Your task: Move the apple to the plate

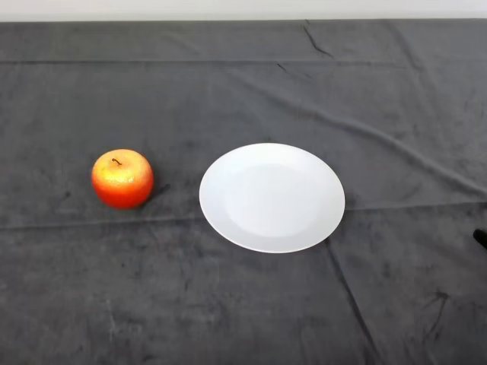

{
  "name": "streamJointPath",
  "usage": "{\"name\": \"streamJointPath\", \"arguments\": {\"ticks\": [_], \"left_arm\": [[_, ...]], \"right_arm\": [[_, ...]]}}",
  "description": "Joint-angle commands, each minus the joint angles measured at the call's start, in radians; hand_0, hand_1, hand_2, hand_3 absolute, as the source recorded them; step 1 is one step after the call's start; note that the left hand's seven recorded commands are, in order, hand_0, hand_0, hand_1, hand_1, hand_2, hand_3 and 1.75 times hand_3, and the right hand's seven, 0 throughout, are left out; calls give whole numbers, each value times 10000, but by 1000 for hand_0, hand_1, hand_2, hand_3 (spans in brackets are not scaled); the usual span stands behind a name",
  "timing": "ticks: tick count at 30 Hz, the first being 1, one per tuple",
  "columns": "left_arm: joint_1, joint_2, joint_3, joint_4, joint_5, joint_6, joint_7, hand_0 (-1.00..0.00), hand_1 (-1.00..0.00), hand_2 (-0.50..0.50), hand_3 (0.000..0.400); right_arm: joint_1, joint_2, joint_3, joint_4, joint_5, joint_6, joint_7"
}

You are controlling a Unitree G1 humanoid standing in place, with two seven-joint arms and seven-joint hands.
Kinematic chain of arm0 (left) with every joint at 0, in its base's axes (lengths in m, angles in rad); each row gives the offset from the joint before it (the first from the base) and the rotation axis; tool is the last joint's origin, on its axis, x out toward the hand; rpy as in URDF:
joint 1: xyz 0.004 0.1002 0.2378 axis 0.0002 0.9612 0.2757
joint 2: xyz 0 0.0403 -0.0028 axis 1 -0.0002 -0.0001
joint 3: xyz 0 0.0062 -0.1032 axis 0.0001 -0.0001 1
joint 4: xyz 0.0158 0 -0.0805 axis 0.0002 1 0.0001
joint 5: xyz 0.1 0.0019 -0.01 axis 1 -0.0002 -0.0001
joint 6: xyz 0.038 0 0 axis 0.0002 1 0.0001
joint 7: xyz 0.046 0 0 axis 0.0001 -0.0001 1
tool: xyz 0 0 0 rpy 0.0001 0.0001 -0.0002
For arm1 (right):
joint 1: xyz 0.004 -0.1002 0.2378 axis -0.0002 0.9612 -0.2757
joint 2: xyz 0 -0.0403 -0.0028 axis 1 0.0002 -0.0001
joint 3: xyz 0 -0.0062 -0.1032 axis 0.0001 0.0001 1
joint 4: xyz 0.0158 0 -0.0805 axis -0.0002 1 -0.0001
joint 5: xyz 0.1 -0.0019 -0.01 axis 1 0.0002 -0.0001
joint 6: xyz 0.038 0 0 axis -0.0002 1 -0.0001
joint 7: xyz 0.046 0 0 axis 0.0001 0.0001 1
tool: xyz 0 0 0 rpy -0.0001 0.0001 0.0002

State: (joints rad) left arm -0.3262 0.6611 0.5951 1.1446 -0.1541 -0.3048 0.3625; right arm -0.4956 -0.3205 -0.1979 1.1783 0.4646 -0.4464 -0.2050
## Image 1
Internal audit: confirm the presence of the red yellow apple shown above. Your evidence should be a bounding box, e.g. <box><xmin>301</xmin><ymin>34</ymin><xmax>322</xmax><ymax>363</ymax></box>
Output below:
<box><xmin>91</xmin><ymin>148</ymin><xmax>154</xmax><ymax>210</ymax></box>

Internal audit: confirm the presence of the white round plate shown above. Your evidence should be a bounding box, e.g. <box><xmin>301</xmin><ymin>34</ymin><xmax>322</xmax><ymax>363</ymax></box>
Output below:
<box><xmin>199</xmin><ymin>142</ymin><xmax>346</xmax><ymax>254</ymax></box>

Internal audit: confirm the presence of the black cloth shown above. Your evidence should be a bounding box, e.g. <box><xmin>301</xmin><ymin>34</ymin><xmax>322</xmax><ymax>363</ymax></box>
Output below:
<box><xmin>0</xmin><ymin>18</ymin><xmax>487</xmax><ymax>365</ymax></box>

